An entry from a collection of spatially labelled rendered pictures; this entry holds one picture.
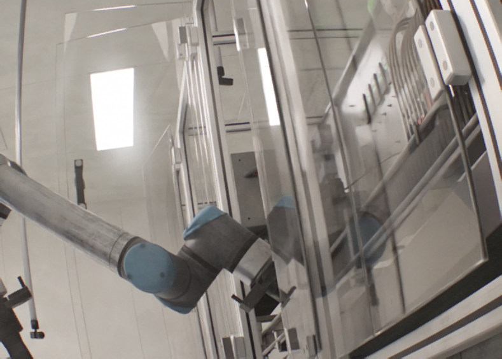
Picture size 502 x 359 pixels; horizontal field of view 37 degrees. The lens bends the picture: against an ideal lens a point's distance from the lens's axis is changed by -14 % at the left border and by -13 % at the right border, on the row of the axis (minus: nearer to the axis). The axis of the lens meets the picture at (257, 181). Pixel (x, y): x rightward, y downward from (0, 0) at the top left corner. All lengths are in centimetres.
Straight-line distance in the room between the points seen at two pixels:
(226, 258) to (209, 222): 8
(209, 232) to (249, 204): 168
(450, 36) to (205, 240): 109
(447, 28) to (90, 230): 110
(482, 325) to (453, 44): 23
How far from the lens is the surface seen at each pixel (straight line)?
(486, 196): 77
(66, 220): 162
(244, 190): 331
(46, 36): 425
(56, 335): 665
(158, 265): 150
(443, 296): 106
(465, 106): 117
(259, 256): 162
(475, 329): 65
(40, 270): 677
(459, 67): 60
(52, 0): 394
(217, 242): 162
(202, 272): 163
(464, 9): 61
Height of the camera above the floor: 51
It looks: 19 degrees up
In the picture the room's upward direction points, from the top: 9 degrees counter-clockwise
